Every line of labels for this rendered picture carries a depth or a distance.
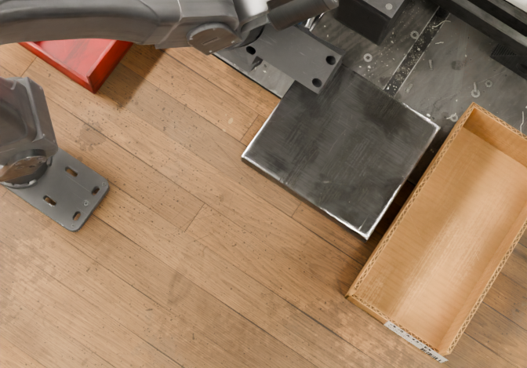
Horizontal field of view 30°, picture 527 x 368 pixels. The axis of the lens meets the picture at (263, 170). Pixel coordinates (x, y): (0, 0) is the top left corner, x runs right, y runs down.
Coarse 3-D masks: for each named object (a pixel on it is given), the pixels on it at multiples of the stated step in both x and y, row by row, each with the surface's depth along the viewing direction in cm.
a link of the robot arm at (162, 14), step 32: (0, 0) 71; (32, 0) 72; (64, 0) 73; (96, 0) 75; (128, 0) 76; (160, 0) 77; (192, 0) 79; (224, 0) 80; (0, 32) 72; (32, 32) 74; (64, 32) 76; (96, 32) 78; (128, 32) 79; (160, 32) 79
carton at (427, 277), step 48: (480, 144) 114; (432, 192) 112; (480, 192) 113; (384, 240) 104; (432, 240) 111; (480, 240) 111; (384, 288) 109; (432, 288) 110; (480, 288) 105; (432, 336) 108
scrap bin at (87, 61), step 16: (32, 48) 112; (48, 48) 114; (64, 48) 114; (80, 48) 114; (96, 48) 115; (112, 48) 109; (128, 48) 114; (64, 64) 111; (80, 64) 114; (96, 64) 108; (112, 64) 113; (80, 80) 112; (96, 80) 111
